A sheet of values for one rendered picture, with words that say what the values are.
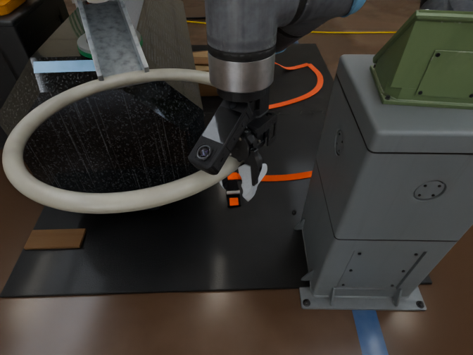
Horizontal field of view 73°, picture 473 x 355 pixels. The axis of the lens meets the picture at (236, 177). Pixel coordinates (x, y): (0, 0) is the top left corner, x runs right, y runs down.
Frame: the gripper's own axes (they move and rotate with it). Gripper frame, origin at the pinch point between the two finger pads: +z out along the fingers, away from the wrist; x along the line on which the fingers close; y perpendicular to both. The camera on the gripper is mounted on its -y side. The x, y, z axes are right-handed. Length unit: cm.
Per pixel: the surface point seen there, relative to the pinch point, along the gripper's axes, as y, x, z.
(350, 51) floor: 267, 71, 68
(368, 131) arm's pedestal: 37.1, -11.7, 2.1
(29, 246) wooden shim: -20, 104, 79
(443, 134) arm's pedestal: 43, -26, 0
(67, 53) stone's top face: 19, 86, 0
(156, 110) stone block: 31, 59, 18
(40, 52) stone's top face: 15, 94, 0
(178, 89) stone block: 43, 60, 14
